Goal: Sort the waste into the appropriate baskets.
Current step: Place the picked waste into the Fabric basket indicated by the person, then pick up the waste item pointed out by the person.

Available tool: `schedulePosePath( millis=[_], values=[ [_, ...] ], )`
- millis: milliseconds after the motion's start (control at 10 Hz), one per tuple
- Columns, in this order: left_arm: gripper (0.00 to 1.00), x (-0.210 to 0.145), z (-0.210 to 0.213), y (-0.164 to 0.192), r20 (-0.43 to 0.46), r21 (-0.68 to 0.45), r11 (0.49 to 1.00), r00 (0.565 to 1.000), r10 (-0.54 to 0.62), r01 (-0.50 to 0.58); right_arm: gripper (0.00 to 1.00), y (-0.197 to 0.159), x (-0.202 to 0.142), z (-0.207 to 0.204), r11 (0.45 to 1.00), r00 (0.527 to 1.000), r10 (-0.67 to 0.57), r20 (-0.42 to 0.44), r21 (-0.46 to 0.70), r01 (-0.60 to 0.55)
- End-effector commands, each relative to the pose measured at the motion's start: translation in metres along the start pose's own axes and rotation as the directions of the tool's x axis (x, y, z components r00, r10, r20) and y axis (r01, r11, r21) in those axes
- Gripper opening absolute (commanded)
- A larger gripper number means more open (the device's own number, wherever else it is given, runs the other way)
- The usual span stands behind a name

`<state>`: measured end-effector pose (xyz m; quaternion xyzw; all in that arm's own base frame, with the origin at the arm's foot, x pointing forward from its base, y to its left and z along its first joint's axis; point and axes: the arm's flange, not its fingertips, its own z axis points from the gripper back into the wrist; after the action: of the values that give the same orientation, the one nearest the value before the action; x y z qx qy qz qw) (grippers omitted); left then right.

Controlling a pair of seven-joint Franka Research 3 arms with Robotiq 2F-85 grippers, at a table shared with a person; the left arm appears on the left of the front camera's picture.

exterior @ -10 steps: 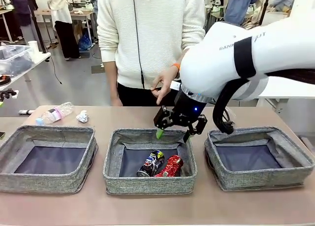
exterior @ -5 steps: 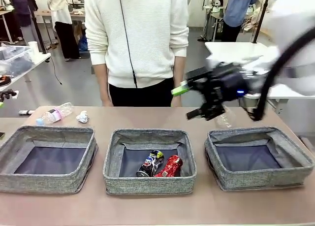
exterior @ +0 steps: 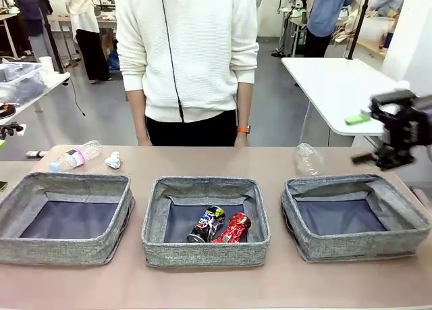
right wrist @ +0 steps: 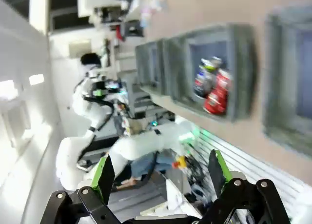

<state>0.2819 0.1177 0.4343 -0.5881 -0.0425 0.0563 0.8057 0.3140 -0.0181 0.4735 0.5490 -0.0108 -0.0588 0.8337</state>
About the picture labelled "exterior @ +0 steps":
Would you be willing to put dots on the clear plastic storage box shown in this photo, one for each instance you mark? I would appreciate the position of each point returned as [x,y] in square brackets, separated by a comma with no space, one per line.
[20,83]

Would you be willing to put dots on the clear bottle with pink label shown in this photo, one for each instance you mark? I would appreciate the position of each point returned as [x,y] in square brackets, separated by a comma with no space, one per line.
[72,156]

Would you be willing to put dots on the person's left hand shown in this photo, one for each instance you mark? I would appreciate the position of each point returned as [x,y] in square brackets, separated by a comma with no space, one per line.
[241,140]

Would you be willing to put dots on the person's right hand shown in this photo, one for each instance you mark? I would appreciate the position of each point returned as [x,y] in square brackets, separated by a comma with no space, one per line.
[145,142]

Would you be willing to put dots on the bystander in dark purple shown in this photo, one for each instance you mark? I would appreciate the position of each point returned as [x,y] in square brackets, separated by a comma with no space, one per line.
[32,19]

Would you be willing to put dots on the white side table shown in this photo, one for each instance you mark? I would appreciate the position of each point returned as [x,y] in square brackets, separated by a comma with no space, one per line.
[55,78]

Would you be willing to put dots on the person's right forearm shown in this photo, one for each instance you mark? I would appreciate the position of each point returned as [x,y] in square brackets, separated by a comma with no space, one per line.
[136,114]

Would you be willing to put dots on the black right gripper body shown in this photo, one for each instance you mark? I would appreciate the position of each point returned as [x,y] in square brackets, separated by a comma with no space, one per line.
[403,134]

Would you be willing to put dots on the translucent plastic bin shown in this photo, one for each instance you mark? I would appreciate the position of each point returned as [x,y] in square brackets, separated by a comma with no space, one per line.
[374,29]

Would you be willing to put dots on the person's left forearm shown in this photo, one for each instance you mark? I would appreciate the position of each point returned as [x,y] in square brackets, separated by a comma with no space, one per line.
[244,104]

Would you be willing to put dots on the clear plastic cup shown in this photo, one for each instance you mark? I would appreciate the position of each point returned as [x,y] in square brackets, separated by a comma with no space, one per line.
[308,159]

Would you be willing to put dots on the crushed black soda can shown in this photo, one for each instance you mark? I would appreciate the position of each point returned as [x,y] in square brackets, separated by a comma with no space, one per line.
[206,224]

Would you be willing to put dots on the orange and black tool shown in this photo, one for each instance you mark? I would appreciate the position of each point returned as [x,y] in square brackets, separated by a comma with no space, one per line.
[6,110]

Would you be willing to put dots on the black tripod pole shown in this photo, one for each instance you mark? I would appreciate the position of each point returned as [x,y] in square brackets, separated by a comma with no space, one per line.
[52,40]

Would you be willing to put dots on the crushed red soda can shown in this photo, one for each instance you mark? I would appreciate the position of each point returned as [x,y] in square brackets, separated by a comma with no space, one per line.
[234,227]

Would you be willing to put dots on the white rectangular table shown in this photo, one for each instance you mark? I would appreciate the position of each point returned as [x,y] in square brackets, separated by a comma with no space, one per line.
[337,90]

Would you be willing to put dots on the small black clamp gadget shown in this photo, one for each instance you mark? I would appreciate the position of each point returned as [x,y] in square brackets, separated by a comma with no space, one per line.
[10,128]

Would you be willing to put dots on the white paper cup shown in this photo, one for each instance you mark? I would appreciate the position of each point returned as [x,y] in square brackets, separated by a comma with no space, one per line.
[45,67]

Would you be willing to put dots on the bystander in white top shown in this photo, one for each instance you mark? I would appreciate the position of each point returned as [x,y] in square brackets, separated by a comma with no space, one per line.
[87,36]

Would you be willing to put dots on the white marker pen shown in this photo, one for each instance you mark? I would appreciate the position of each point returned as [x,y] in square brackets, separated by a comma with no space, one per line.
[35,153]

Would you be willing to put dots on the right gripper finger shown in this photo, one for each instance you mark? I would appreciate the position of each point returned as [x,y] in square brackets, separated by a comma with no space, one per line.
[356,119]
[364,159]

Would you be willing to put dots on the black stand pole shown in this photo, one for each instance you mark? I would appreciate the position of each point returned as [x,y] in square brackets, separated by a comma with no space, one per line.
[357,19]

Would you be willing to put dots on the white knit sweater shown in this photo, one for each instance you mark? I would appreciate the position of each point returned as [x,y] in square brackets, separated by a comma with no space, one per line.
[202,46]

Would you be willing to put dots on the orange smartwatch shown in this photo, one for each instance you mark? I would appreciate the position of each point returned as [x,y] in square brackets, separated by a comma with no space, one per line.
[243,129]

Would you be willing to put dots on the white paper ball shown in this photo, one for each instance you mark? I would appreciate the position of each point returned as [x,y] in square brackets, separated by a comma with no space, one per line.
[113,160]

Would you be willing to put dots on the black trousers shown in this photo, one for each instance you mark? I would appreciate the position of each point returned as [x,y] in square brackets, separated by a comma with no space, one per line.
[192,131]

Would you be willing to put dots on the grey fabric basket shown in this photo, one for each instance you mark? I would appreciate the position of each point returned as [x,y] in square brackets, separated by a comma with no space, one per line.
[202,254]
[60,247]
[354,246]

